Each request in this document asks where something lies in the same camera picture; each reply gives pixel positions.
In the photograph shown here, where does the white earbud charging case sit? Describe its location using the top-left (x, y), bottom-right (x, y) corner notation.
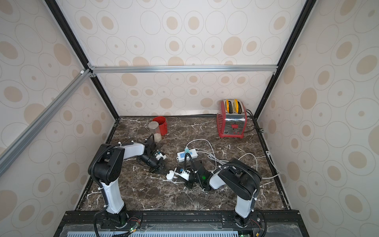
top-left (166, 170), bottom-right (175, 180)

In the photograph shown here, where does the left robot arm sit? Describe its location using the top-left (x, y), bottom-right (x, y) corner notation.
top-left (88, 134), bottom-right (169, 225)

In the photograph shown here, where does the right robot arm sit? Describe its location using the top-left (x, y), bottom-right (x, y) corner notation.
top-left (166, 153), bottom-right (263, 228)

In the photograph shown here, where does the white power strip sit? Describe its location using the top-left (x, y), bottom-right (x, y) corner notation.
top-left (176, 149), bottom-right (198, 163)

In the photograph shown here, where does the red metal cup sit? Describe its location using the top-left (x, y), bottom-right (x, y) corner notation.
top-left (153, 116), bottom-right (168, 136)

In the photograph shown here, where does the red chrome toaster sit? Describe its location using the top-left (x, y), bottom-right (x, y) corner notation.
top-left (217, 99), bottom-right (247, 138)

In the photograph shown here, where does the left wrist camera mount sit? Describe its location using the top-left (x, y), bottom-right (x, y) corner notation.
top-left (154, 151), bottom-right (167, 161)

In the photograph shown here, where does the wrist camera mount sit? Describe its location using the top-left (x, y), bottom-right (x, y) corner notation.
top-left (154, 151), bottom-right (167, 161)
top-left (175, 168), bottom-right (190, 181)

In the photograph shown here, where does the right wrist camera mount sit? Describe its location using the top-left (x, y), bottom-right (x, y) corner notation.
top-left (175, 168), bottom-right (190, 181)

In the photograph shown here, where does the white power strip cable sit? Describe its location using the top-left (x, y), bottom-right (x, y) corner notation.
top-left (196, 149), bottom-right (280, 180)

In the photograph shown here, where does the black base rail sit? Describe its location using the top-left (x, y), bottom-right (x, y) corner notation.
top-left (54, 210), bottom-right (309, 237)

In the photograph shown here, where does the horizontal aluminium frame bar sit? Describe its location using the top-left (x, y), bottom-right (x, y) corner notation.
top-left (91, 65), bottom-right (278, 74)

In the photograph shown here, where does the diagonal aluminium frame bar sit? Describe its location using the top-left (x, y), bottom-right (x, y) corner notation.
top-left (1, 69), bottom-right (91, 175)

